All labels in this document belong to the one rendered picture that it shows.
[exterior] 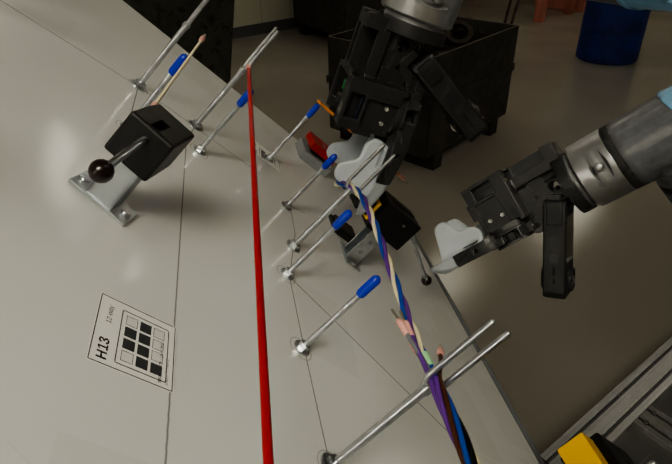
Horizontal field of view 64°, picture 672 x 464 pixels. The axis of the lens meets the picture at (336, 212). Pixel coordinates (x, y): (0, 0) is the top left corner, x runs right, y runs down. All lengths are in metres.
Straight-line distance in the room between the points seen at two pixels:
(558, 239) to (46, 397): 0.52
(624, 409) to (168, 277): 1.49
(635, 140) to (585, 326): 1.73
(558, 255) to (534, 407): 1.34
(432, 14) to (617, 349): 1.84
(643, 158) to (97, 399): 0.51
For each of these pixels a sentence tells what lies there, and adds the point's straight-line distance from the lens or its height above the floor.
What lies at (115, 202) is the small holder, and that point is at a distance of 0.39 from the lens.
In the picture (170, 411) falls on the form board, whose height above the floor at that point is 1.22.
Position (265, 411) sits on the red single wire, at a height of 1.28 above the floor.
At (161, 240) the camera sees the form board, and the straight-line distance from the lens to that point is 0.41.
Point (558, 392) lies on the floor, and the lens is 2.02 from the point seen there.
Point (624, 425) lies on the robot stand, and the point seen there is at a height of 0.23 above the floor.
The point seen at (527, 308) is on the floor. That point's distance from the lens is 2.30.
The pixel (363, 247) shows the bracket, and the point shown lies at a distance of 0.65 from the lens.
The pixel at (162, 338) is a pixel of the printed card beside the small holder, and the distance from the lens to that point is 0.34.
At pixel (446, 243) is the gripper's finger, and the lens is 0.68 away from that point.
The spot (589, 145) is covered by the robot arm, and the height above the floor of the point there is 1.21.
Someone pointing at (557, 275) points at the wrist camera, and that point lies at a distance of 0.65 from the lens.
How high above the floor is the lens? 1.45
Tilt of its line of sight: 31 degrees down
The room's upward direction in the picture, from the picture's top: 1 degrees counter-clockwise
